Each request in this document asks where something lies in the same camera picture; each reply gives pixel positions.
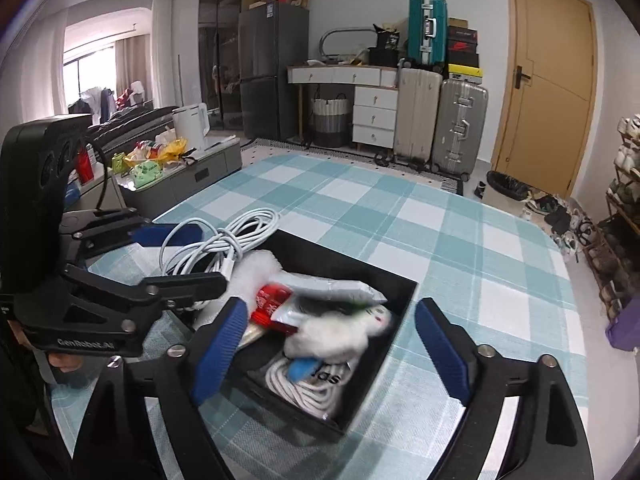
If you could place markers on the dark glass wardrobe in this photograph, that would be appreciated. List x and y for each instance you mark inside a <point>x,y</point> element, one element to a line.
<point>220,50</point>

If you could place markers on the beige curtain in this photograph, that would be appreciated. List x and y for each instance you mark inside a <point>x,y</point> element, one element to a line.
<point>131,67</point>

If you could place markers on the black white patterned rug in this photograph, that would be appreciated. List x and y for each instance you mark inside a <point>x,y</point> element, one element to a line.
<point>350,152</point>

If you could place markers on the green snack packet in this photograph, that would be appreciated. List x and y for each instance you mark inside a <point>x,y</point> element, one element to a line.
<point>147,172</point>
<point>118,164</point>

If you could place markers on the dark striped sofa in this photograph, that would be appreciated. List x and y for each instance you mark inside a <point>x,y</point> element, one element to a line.
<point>135,122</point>

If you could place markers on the yellow black shoe box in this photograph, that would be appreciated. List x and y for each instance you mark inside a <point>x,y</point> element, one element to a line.
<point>465,71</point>

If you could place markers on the black trash bin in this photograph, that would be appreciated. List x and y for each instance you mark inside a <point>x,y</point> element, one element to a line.
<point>505,185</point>

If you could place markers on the teal suitcase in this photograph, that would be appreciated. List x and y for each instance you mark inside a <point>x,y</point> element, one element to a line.
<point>427,30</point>

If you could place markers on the black cardboard box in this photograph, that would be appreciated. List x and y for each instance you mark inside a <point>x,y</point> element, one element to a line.
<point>387,350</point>

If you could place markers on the white curtain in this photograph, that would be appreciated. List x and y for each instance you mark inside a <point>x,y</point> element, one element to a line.
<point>165,45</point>

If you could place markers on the pile of loose shoes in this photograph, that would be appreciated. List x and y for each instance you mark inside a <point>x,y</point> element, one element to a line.
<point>560,215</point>

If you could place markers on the black shoe box red logo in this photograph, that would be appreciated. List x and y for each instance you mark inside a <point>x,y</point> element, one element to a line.
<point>462,52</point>

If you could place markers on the hanging clothes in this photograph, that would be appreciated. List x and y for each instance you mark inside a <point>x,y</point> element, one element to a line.
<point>105,97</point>

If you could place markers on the dark grey fridge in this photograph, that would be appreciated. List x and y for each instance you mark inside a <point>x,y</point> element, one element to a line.
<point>272,70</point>

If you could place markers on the purple bag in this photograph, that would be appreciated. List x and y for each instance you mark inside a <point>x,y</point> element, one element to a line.
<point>625,327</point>

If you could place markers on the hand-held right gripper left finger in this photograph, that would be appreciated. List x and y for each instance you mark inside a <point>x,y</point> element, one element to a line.
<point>220,350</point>

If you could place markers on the grey storage cabinet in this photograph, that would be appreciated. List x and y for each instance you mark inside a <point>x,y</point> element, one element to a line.
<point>200,175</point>

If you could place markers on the person's left hand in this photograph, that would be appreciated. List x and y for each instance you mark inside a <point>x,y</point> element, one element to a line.
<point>66,363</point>

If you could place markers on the curved metal frame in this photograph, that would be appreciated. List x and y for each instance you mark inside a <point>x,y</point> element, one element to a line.
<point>345,30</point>

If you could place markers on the red and white packet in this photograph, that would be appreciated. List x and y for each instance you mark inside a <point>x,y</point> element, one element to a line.
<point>267,305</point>

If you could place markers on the teal checked bedsheet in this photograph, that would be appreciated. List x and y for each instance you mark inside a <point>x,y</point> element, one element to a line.
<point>450,240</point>

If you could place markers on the red can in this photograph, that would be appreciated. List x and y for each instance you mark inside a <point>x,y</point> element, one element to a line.
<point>85,165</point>

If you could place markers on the white kettle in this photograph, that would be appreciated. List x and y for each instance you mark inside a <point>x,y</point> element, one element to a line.
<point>190,125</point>

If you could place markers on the wooden shoe rack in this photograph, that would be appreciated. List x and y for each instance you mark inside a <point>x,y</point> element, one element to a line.
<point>617,220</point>

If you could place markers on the yellow plastic bag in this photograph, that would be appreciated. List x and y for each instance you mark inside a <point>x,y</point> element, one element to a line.
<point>167,150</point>

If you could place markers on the wooden door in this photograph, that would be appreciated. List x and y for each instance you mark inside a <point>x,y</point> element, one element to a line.
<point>545,85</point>

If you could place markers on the white desk with drawers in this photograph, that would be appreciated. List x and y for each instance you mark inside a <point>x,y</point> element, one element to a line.
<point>372,110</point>

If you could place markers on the silver suitcase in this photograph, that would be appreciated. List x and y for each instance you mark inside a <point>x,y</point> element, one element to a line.
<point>460,125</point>

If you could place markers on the white plush toy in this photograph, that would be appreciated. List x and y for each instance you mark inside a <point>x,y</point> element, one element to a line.
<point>335,335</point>

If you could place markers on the black bag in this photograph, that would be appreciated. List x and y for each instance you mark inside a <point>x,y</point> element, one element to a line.
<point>385,50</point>

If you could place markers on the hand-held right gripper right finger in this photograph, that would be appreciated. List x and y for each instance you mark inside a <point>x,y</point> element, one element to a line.
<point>440,350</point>

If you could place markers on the clear printed plastic bag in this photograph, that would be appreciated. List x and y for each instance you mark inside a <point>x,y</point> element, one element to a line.
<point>332,374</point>

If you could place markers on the green and white packet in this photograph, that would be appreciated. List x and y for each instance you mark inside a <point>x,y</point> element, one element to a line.
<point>330,285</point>

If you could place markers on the beige suitcase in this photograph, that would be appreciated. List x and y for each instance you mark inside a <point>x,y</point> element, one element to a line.
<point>417,115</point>

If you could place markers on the grey white laundry basket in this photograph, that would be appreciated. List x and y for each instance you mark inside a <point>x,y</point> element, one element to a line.
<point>329,120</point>

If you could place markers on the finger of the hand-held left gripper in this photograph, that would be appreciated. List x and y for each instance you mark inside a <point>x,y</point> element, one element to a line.
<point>190,285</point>
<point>150,234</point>

